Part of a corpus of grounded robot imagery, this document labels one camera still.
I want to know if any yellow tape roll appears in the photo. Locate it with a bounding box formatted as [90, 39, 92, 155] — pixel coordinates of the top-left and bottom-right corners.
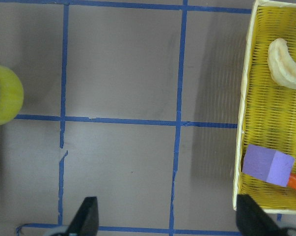
[0, 65, 24, 125]

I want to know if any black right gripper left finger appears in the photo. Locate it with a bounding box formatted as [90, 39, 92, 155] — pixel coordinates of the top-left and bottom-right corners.
[64, 197, 99, 236]

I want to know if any toy banana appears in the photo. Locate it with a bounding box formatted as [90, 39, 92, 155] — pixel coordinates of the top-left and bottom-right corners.
[268, 38, 296, 89]

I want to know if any purple foam block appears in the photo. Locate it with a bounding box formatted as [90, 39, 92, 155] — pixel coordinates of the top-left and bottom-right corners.
[242, 144, 295, 187]

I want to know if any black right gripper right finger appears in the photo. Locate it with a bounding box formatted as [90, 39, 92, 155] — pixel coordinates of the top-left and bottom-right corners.
[236, 194, 285, 236]

